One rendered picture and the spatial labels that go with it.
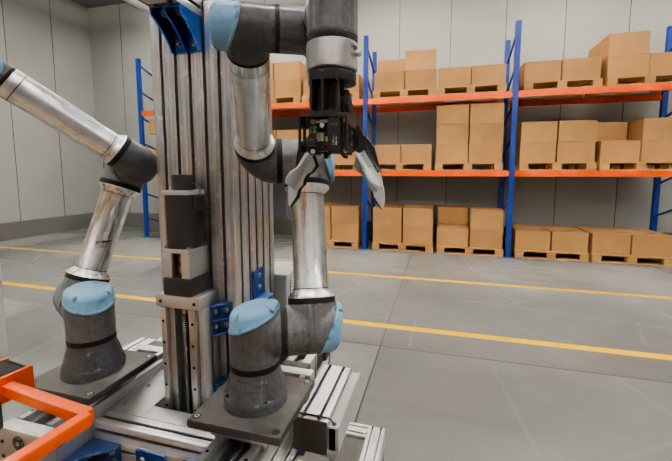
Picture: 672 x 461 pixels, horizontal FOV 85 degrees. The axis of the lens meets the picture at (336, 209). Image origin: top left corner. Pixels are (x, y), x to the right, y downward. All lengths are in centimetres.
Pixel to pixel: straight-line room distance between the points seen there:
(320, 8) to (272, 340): 66
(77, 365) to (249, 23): 95
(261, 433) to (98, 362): 51
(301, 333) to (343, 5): 65
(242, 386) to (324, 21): 75
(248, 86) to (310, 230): 37
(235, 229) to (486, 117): 671
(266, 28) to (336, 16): 14
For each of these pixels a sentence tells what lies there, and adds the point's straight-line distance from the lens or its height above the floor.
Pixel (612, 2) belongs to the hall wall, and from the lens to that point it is 977.
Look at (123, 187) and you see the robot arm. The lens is 128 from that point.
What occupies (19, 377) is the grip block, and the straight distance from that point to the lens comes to 97.
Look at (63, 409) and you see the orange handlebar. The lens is 82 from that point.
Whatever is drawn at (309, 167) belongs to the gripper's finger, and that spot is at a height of 159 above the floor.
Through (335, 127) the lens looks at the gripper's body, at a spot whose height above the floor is 164.
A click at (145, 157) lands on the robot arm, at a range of 118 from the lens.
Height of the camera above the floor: 158
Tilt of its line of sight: 6 degrees down
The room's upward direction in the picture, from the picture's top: straight up
